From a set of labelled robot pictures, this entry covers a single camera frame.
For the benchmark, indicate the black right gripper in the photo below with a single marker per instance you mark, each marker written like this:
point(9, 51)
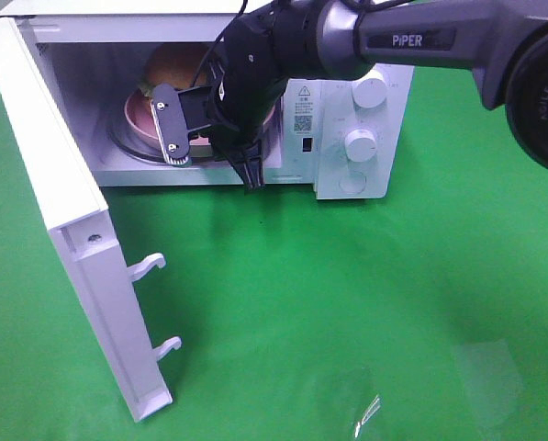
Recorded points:
point(244, 82)

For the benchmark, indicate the round door release button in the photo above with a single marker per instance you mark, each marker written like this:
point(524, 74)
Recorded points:
point(353, 183)

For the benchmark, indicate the burger with lettuce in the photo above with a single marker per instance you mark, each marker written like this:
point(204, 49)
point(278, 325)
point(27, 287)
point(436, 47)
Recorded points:
point(172, 63)

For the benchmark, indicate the pink round plate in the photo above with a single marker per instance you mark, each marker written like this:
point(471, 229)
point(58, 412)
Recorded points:
point(141, 139)

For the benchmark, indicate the white microwave door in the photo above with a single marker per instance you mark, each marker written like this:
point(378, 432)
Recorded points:
point(77, 219)

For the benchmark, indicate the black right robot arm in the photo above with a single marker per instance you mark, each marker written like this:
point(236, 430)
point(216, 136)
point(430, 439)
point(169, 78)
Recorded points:
point(503, 43)

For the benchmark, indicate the lower white microwave knob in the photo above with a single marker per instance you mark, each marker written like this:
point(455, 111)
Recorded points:
point(360, 145)

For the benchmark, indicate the white microwave knob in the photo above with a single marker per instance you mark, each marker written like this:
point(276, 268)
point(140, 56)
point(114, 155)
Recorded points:
point(369, 92)
point(360, 145)

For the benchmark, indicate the upper white microwave knob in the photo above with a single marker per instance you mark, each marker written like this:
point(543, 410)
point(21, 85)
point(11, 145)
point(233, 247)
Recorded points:
point(369, 92)

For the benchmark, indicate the white microwave oven body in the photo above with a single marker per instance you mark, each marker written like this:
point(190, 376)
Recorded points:
point(71, 75)

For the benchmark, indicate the clear plastic film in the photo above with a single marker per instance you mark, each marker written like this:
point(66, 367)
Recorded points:
point(348, 405)

